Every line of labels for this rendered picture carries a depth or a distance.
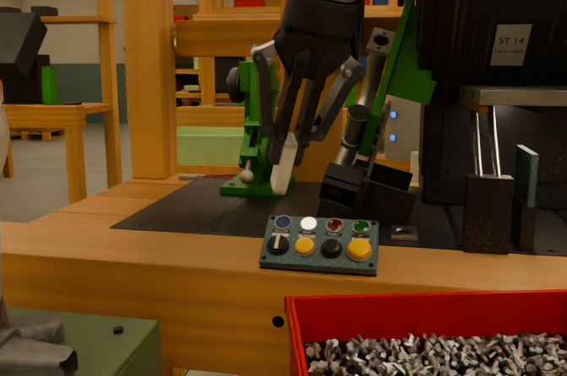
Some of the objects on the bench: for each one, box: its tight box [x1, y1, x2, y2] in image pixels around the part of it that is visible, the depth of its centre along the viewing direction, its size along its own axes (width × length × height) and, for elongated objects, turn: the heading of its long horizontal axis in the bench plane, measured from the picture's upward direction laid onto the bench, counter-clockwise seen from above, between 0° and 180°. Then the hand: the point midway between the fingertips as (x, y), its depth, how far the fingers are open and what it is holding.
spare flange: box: [391, 225, 419, 241], centre depth 84 cm, size 6×4×1 cm
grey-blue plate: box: [510, 145, 539, 251], centre depth 79 cm, size 10×2×14 cm, turn 169°
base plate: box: [109, 177, 567, 257], centre depth 98 cm, size 42×110×2 cm, turn 79°
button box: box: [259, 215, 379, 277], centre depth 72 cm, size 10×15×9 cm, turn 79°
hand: (283, 163), depth 64 cm, fingers closed
